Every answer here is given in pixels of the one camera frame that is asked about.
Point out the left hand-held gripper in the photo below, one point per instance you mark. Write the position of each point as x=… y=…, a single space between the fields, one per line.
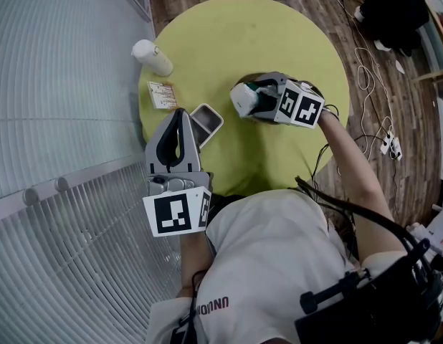
x=171 y=213

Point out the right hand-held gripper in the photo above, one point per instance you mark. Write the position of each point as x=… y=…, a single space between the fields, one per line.
x=298 y=108

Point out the white green tissues pack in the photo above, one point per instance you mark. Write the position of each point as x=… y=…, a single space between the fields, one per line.
x=243 y=100

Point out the white box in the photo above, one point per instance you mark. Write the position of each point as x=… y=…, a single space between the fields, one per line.
x=207 y=122

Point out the person's right forearm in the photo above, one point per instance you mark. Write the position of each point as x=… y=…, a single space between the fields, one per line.
x=350 y=163

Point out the person's left forearm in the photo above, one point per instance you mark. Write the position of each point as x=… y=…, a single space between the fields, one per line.
x=193 y=260

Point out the printed paper card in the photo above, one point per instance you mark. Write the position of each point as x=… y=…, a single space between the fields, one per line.
x=162 y=94

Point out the white bottle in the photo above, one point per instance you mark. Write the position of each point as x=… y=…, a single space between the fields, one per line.
x=152 y=57

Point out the round metal knob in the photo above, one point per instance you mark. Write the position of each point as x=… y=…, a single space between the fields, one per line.
x=61 y=183
x=31 y=196

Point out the white power strip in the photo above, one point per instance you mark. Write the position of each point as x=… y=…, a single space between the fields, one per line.
x=386 y=144
x=397 y=149

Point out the white paper scrap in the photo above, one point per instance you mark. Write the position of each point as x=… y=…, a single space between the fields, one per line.
x=400 y=66

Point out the person's white shirt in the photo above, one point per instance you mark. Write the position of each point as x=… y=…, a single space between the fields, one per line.
x=271 y=256

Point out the wooden shelf unit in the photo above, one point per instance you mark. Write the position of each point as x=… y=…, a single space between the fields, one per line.
x=438 y=31

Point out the black body harness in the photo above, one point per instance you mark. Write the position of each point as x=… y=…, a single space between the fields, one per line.
x=368 y=314

